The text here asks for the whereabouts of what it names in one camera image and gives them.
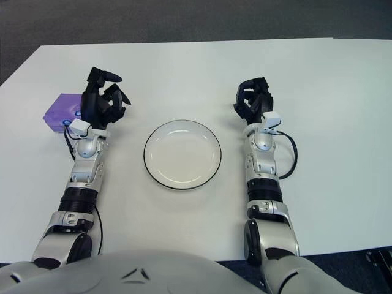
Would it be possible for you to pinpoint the white right wrist sensor box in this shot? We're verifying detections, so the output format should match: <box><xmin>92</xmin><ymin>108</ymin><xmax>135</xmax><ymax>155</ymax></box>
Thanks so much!
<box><xmin>262</xmin><ymin>111</ymin><xmax>282</xmax><ymax>132</ymax></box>

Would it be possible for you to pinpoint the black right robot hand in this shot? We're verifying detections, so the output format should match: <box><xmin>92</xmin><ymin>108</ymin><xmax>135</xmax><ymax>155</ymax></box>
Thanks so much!
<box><xmin>233</xmin><ymin>76</ymin><xmax>276</xmax><ymax>125</ymax></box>

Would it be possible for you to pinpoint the grey robot torso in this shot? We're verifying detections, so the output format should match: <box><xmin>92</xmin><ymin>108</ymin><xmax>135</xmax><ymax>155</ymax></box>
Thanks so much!
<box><xmin>0</xmin><ymin>249</ymin><xmax>270</xmax><ymax>294</ymax></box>

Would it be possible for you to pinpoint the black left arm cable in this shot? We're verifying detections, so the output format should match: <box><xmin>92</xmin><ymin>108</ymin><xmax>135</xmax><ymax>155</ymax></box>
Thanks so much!
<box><xmin>63</xmin><ymin>127</ymin><xmax>104</xmax><ymax>255</ymax></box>

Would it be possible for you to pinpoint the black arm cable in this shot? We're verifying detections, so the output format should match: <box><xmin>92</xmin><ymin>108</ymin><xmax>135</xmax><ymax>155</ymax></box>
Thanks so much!
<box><xmin>63</xmin><ymin>127</ymin><xmax>104</xmax><ymax>255</ymax></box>
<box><xmin>274</xmin><ymin>131</ymin><xmax>298</xmax><ymax>180</ymax></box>

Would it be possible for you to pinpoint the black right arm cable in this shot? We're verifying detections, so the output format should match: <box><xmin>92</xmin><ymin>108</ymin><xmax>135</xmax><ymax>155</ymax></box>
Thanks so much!
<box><xmin>274</xmin><ymin>131</ymin><xmax>298</xmax><ymax>180</ymax></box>

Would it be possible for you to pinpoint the purple tissue paper pack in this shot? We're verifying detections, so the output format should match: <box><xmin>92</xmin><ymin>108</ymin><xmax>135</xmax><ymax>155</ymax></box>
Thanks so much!
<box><xmin>42</xmin><ymin>92</ymin><xmax>84</xmax><ymax>133</ymax></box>

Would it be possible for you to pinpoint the white plate with black rim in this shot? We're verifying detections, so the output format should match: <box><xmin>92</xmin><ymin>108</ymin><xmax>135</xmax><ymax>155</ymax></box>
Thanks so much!
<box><xmin>143</xmin><ymin>119</ymin><xmax>222</xmax><ymax>192</ymax></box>

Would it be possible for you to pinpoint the white left wrist sensor box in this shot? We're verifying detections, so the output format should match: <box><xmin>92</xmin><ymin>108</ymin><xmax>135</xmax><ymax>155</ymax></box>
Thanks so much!
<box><xmin>67</xmin><ymin>119</ymin><xmax>92</xmax><ymax>137</ymax></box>

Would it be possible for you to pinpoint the white wrist sensor box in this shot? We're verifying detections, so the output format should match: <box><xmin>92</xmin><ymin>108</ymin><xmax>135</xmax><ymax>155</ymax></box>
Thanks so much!
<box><xmin>67</xmin><ymin>119</ymin><xmax>92</xmax><ymax>137</ymax></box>
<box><xmin>262</xmin><ymin>111</ymin><xmax>282</xmax><ymax>132</ymax></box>

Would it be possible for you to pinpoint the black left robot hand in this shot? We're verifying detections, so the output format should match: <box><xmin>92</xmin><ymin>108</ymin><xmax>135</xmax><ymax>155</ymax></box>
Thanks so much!
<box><xmin>80</xmin><ymin>66</ymin><xmax>132</xmax><ymax>131</ymax></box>

